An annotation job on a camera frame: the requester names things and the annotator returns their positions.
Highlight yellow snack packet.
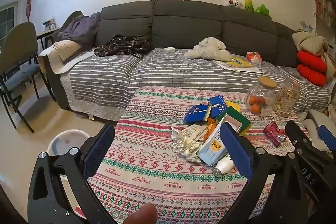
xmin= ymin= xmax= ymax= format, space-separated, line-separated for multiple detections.
xmin=225 ymin=101 xmax=240 ymax=112

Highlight white blue milk carton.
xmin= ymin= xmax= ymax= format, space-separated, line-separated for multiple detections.
xmin=197 ymin=122 xmax=229 ymax=167

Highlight green plush toy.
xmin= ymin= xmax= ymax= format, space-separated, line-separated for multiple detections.
xmin=253 ymin=4 xmax=271 ymax=17

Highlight beige quilted throw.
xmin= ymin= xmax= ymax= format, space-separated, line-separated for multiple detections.
xmin=39 ymin=40 xmax=96 ymax=75

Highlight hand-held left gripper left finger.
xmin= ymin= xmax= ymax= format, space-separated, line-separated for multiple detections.
xmin=28 ymin=123 xmax=116 ymax=224

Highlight orange snack wrapper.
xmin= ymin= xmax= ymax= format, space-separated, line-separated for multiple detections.
xmin=205 ymin=118 xmax=218 ymax=142

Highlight red wall ornament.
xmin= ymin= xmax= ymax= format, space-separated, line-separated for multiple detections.
xmin=25 ymin=0 xmax=33 ymax=22

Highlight dark plaid shirt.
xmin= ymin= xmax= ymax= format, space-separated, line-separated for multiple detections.
xmin=94 ymin=34 xmax=151 ymax=59

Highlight red drink can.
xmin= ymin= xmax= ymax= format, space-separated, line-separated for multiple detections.
xmin=263 ymin=121 xmax=287 ymax=148

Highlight clear plastic jar of seeds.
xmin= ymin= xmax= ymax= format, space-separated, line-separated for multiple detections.
xmin=273 ymin=77 xmax=301 ymax=118

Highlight white round bin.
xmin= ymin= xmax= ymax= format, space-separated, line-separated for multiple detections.
xmin=47 ymin=129 xmax=91 ymax=157

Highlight white plush toy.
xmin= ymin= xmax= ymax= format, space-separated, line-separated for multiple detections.
xmin=183 ymin=37 xmax=233 ymax=62

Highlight white printed paper wrapper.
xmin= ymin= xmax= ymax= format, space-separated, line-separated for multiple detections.
xmin=181 ymin=124 xmax=210 ymax=141

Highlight white papers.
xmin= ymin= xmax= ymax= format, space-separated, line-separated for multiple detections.
xmin=215 ymin=60 xmax=264 ymax=74

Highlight green yellow sponge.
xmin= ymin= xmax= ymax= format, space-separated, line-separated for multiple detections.
xmin=216 ymin=106 xmax=252 ymax=136

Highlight white charger cable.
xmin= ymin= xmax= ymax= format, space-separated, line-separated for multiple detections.
xmin=151 ymin=49 xmax=184 ymax=60

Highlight grey striped blanket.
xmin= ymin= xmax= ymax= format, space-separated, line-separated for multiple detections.
xmin=59 ymin=47 xmax=331 ymax=116

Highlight window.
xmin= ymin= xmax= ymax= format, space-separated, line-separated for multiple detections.
xmin=0 ymin=1 xmax=19 ymax=48

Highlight wall bookshelf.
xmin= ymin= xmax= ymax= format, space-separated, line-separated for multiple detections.
xmin=312 ymin=0 xmax=336 ymax=30

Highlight patterned red green tablecloth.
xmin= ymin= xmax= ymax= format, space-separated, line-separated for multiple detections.
xmin=88 ymin=85 xmax=315 ymax=224

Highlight yellow book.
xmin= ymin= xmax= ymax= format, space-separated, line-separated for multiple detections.
xmin=214 ymin=55 xmax=255 ymax=68

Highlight person's left hand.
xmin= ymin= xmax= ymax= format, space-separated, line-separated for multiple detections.
xmin=121 ymin=203 xmax=158 ymax=224

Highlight orange white plastic bag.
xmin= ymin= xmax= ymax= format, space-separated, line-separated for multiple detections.
xmin=246 ymin=51 xmax=262 ymax=65

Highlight beige fleece blanket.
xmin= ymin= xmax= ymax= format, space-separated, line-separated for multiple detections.
xmin=292 ymin=31 xmax=336 ymax=83

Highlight blue snack box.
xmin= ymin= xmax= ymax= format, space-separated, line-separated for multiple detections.
xmin=183 ymin=103 xmax=211 ymax=125
xmin=207 ymin=95 xmax=228 ymax=119

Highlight small side table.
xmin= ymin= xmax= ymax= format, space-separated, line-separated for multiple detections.
xmin=36 ymin=27 xmax=60 ymax=51

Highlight small white bottle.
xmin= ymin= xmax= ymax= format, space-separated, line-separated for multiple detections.
xmin=212 ymin=156 xmax=235 ymax=177

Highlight purple grey jacket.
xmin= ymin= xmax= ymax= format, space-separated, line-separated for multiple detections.
xmin=57 ymin=12 xmax=101 ymax=44

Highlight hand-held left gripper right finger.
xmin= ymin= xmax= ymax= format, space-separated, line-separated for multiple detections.
xmin=219 ymin=122 xmax=309 ymax=224

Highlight grey fabric sofa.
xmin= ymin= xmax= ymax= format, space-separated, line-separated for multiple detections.
xmin=39 ymin=0 xmax=332 ymax=119

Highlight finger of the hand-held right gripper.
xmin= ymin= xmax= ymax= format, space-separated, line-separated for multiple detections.
xmin=285 ymin=120 xmax=314 ymax=155
xmin=318 ymin=124 xmax=336 ymax=153

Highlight white plush doll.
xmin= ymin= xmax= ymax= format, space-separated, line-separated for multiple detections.
xmin=225 ymin=0 xmax=244 ymax=9

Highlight glass jar with cork lid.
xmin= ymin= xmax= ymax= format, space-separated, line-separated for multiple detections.
xmin=245 ymin=76 xmax=278 ymax=117

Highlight red cushion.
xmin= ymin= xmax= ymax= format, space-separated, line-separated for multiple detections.
xmin=297 ymin=64 xmax=327 ymax=87
xmin=297 ymin=50 xmax=327 ymax=73

